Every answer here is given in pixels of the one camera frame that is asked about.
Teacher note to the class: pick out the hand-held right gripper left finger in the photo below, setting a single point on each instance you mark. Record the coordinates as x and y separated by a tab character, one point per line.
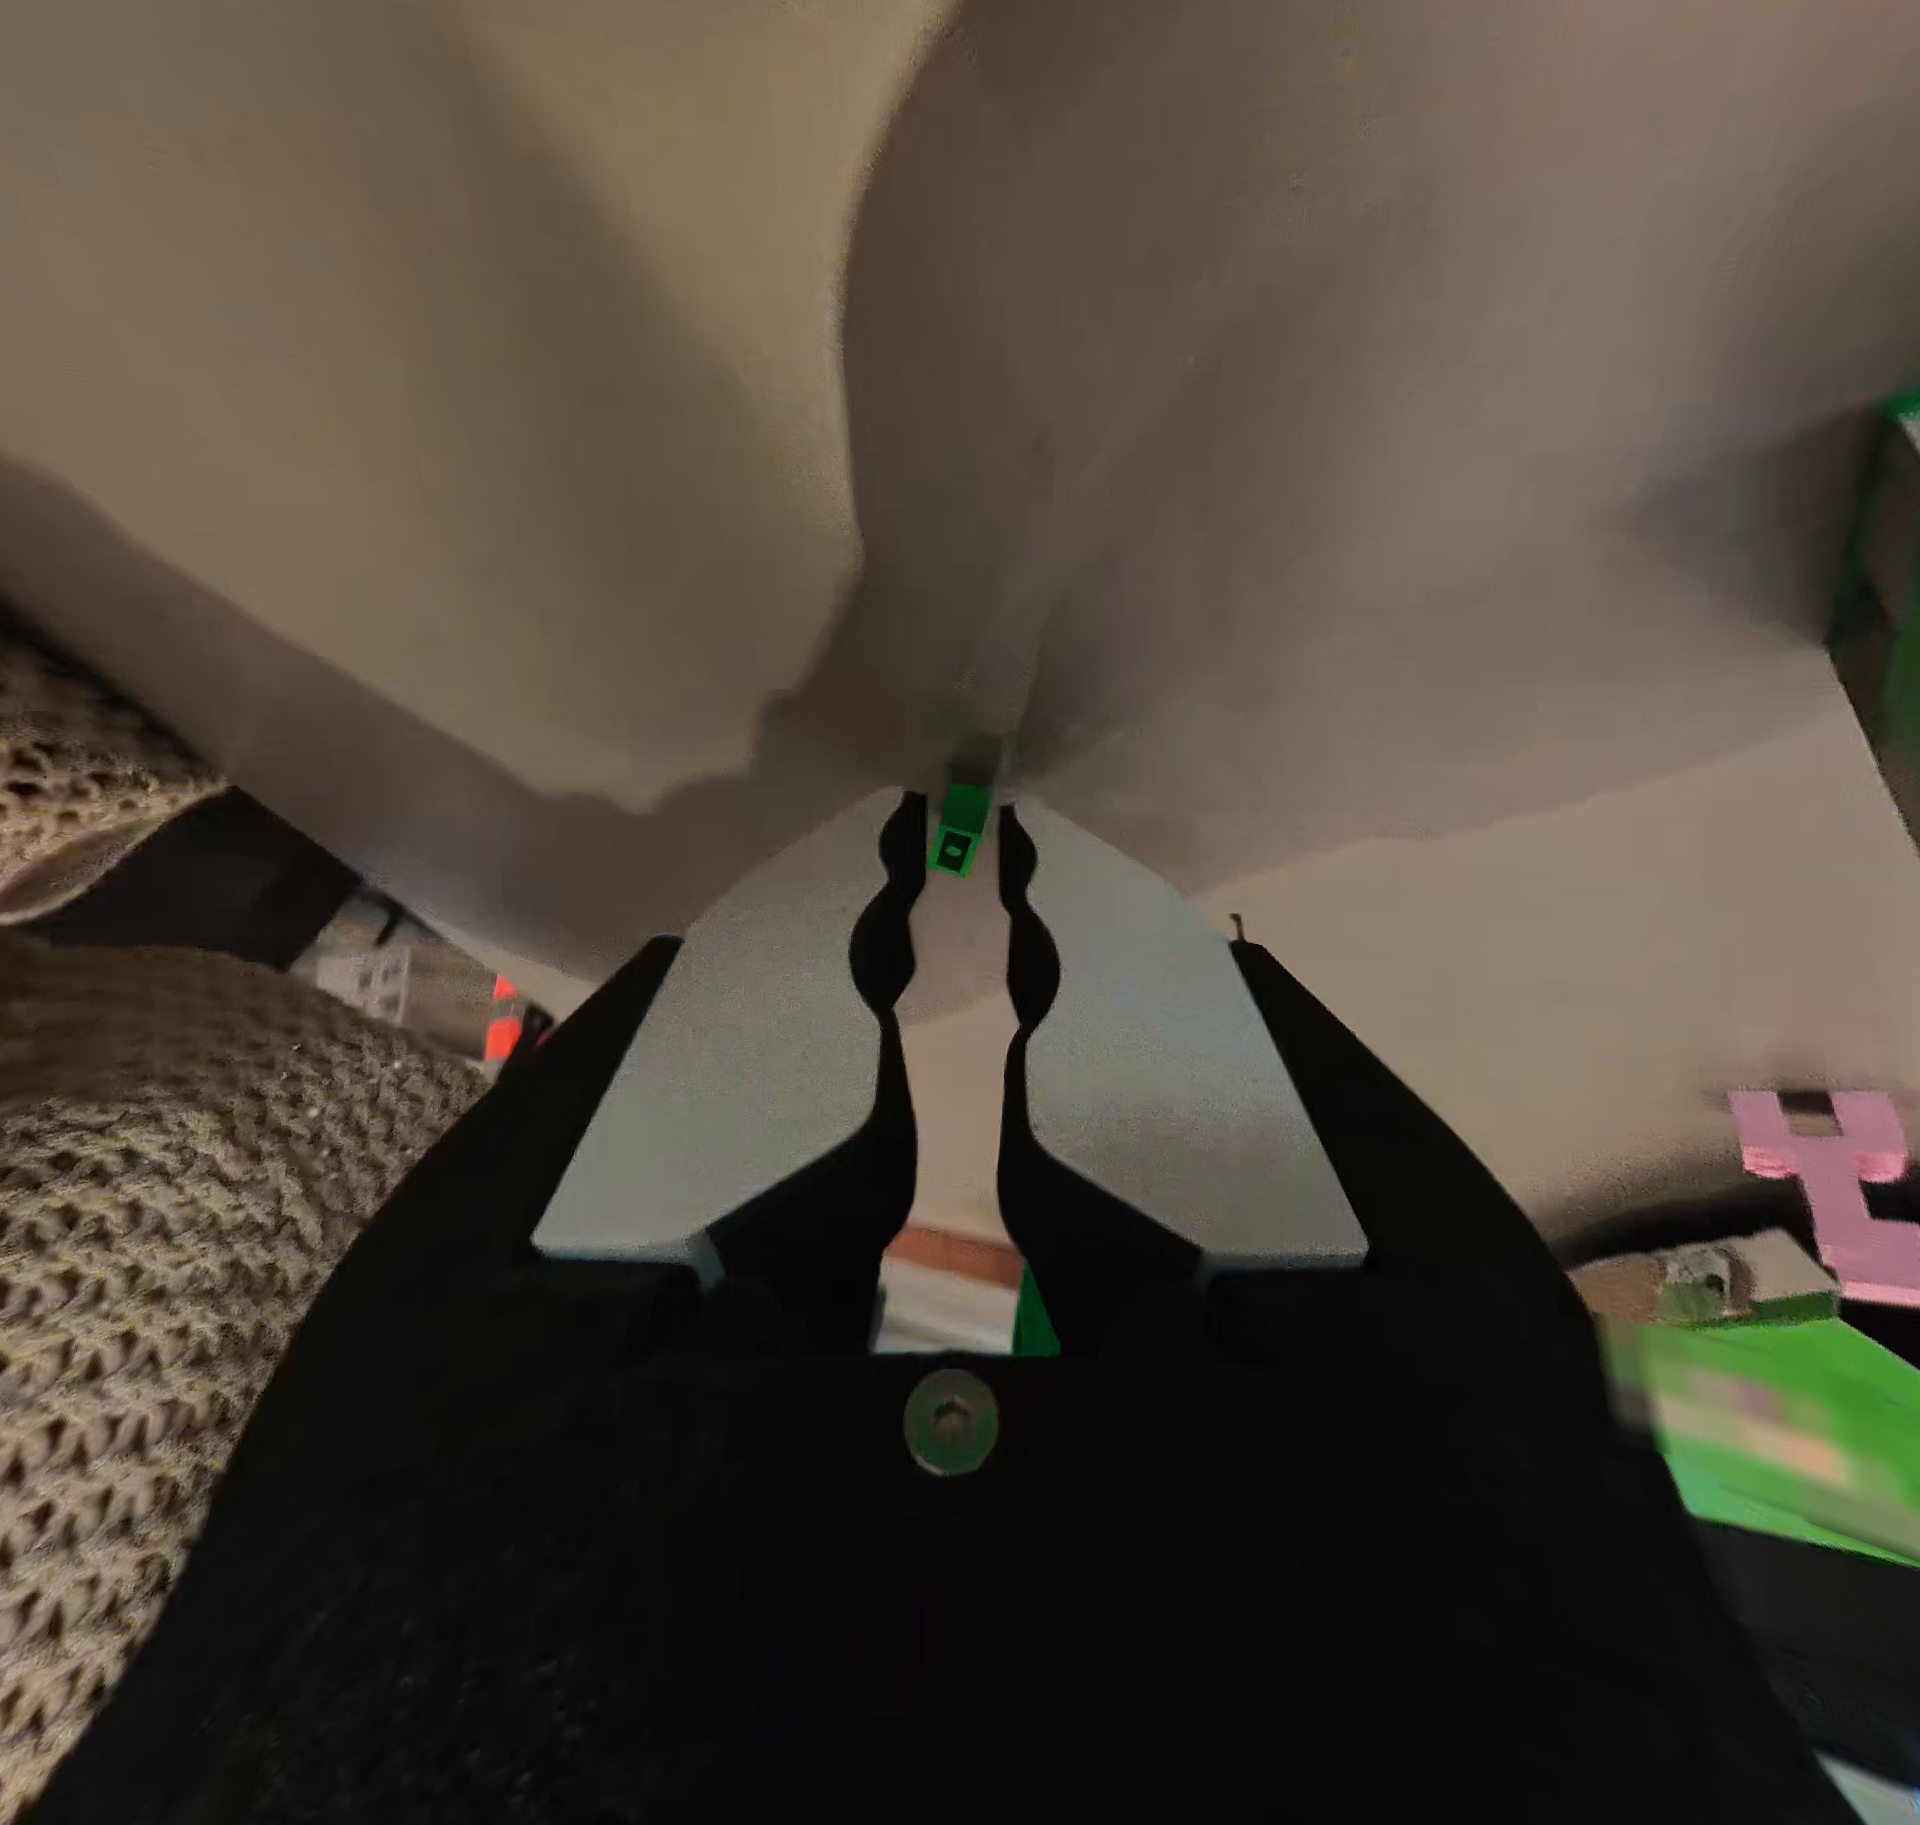
721	1075

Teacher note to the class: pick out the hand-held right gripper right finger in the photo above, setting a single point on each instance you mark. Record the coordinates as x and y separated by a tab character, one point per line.
1186	1091

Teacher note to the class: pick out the green lego brick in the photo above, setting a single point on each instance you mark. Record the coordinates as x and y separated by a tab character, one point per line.
964	805

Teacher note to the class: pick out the pink lego pig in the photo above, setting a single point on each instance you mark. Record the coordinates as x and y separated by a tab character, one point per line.
1852	1225

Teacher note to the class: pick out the green lego box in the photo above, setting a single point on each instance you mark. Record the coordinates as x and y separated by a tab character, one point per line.
1883	1406

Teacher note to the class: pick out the large green lego build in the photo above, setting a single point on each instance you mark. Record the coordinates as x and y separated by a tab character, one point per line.
1883	626

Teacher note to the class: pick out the cream knit sweater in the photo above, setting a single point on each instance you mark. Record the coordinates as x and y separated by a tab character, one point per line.
181	1256

